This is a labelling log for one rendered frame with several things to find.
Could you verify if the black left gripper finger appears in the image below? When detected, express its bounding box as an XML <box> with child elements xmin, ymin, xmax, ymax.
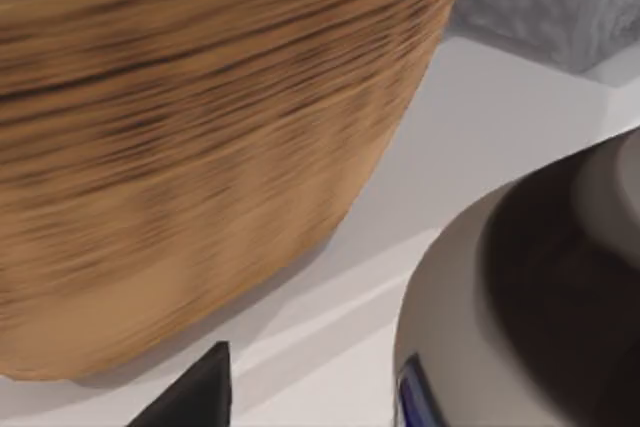
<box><xmin>123</xmin><ymin>340</ymin><xmax>234</xmax><ymax>427</ymax></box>

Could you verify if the grey marbled block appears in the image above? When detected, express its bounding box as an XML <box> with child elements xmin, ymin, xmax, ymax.
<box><xmin>446</xmin><ymin>0</ymin><xmax>640</xmax><ymax>75</ymax></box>

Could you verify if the grey cup with blue print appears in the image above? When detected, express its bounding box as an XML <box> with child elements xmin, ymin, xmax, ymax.
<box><xmin>392</xmin><ymin>127</ymin><xmax>640</xmax><ymax>427</ymax></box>

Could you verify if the brown wicker basket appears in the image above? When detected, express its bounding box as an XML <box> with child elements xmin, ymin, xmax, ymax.
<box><xmin>0</xmin><ymin>0</ymin><xmax>474</xmax><ymax>384</ymax></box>

